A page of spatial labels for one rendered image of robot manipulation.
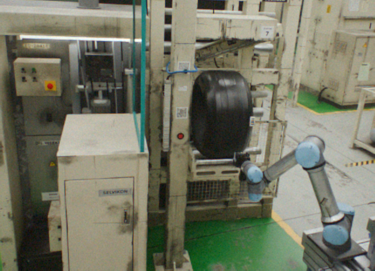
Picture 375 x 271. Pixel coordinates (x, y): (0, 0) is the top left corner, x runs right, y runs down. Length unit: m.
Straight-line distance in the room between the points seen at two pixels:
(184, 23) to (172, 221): 1.35
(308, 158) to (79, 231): 1.14
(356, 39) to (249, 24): 4.40
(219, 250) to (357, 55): 4.64
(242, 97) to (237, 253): 1.40
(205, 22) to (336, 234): 1.50
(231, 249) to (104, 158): 1.80
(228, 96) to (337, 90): 4.99
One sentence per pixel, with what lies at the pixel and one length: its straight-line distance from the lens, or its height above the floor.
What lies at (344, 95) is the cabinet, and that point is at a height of 0.25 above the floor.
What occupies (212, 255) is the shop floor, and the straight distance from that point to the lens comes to 3.35.
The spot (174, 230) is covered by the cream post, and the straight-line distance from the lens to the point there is 2.98.
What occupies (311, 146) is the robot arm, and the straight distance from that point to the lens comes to 2.03.
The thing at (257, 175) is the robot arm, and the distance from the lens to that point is 2.19.
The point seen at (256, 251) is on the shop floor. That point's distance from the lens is 3.45.
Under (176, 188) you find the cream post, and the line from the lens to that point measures 2.80.
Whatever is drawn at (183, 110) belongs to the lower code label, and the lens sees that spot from 2.57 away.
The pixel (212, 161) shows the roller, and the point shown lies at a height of 0.91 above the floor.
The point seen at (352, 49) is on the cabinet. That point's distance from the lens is 7.09.
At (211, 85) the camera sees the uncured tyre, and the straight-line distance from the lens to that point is 2.49.
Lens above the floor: 2.06
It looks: 20 degrees down
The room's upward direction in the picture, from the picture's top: 4 degrees clockwise
